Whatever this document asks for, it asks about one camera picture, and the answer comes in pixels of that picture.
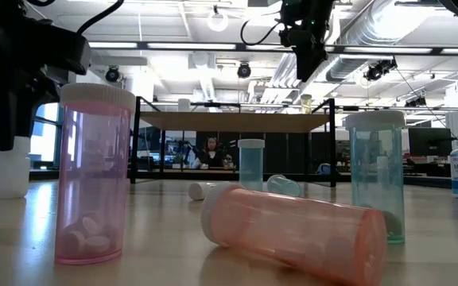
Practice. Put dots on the yellow translucent pill bottle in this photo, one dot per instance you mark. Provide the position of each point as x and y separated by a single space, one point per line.
306 105

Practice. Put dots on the teal translucent pill bottle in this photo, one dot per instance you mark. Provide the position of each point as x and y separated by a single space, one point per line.
251 167
376 178
284 186

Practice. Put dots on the black ceiling spotlight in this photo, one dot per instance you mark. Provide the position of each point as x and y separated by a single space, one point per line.
378 71
416 102
112 74
243 70

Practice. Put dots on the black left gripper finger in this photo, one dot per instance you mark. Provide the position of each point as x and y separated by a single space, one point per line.
10 115

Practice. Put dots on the person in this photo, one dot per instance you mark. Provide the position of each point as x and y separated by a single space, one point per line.
212 157

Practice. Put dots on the black aluminium table frame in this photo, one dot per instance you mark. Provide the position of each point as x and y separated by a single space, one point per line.
165 175

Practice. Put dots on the plain white plastic bottle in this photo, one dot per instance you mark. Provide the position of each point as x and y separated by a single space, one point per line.
8 175
184 105

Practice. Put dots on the white round ceiling fixture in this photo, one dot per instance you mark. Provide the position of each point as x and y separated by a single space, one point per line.
218 29

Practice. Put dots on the silver ventilation duct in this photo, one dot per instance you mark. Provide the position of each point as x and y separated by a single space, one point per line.
372 24

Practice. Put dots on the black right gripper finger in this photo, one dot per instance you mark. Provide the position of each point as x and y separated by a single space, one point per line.
306 59

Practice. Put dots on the wooden shelf black metal legs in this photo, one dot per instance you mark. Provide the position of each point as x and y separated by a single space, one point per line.
233 121

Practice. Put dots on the pink translucent pill bottle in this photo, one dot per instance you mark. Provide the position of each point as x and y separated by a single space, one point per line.
94 178

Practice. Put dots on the orange translucent pill bottle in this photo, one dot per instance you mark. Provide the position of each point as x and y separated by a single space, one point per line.
292 234

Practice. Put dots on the black computer monitor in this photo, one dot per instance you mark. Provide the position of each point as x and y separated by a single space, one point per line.
429 141

